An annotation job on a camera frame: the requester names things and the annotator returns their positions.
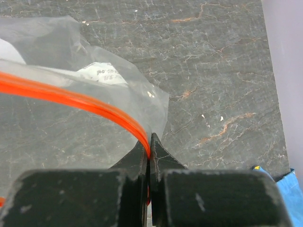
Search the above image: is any blue patterned cloth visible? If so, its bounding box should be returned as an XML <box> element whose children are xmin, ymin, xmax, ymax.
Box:
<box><xmin>252</xmin><ymin>166</ymin><xmax>303</xmax><ymax>227</ymax></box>

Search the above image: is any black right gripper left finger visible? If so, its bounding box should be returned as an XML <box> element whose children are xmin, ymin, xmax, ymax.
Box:
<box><xmin>0</xmin><ymin>142</ymin><xmax>148</xmax><ymax>227</ymax></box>

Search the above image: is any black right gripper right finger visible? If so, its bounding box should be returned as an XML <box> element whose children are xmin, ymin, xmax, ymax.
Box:
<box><xmin>150</xmin><ymin>133</ymin><xmax>292</xmax><ymax>227</ymax></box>

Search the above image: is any clear zip top bag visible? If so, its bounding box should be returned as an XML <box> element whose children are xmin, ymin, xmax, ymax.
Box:
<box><xmin>0</xmin><ymin>17</ymin><xmax>169</xmax><ymax>199</ymax></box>

